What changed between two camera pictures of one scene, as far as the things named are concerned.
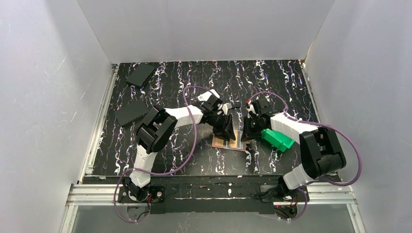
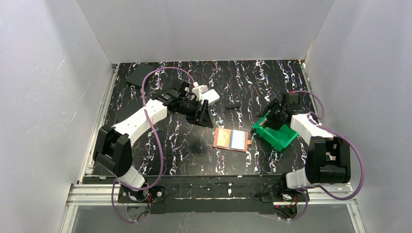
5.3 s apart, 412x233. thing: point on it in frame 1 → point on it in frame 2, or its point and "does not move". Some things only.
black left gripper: [222, 123] → [198, 110]
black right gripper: [252, 125] → [273, 113]
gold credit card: [220, 142] does not move
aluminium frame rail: [81, 194] does not move
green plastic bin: [280, 141] does not move
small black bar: [237, 104] does not move
